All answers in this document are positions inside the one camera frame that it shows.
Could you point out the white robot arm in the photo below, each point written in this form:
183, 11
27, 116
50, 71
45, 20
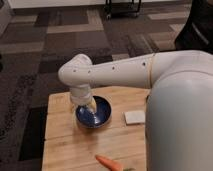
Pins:
179, 112

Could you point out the black wheeled cart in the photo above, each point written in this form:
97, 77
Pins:
122, 9

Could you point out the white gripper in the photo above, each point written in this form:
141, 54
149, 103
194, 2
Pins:
82, 95

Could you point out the orange carrot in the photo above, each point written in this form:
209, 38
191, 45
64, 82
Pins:
108, 163

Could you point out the dark blue bowl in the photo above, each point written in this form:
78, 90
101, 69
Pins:
103, 114

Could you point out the black office chair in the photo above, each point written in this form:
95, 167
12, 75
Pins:
197, 33

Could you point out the white sponge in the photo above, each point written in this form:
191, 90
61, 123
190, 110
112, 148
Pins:
134, 117

